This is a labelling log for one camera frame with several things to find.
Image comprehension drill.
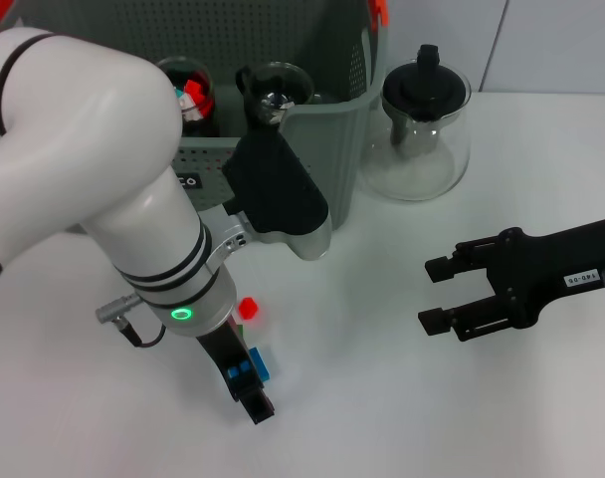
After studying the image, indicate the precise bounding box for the translucent white square brick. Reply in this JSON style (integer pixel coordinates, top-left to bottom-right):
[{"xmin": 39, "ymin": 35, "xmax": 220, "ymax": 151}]
[{"xmin": 177, "ymin": 96, "xmax": 205, "ymax": 124}]

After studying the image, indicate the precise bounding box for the blue square toy brick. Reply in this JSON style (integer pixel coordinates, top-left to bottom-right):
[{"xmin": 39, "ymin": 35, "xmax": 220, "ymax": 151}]
[{"xmin": 226, "ymin": 346, "xmax": 275, "ymax": 388}]

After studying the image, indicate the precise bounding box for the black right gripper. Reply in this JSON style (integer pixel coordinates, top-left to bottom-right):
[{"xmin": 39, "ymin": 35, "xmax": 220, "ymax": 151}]
[{"xmin": 417, "ymin": 214, "xmax": 605, "ymax": 344}]

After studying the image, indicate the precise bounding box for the grey perforated storage bin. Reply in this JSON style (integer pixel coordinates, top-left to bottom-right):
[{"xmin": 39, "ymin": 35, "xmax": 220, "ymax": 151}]
[{"xmin": 13, "ymin": 0, "xmax": 389, "ymax": 236}]

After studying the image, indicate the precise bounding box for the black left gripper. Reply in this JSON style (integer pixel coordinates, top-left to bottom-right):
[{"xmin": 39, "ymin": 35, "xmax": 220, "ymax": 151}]
[{"xmin": 194, "ymin": 317, "xmax": 277, "ymax": 427}]

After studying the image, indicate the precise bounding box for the left gripper connector cable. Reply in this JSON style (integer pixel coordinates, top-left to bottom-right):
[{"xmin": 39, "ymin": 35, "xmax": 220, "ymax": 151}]
[{"xmin": 94, "ymin": 292, "xmax": 168, "ymax": 349}]

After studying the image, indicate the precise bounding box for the glass teapot with black lid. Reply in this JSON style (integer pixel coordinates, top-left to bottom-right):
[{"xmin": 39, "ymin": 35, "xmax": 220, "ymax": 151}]
[{"xmin": 357, "ymin": 44, "xmax": 472, "ymax": 203}]

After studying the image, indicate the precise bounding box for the glass teacup with black sleeve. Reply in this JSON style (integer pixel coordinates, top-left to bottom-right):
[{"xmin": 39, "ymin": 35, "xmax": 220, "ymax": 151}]
[
  {"xmin": 235, "ymin": 62, "xmax": 317, "ymax": 109},
  {"xmin": 155, "ymin": 56, "xmax": 219, "ymax": 137},
  {"xmin": 242, "ymin": 99, "xmax": 287, "ymax": 135}
]

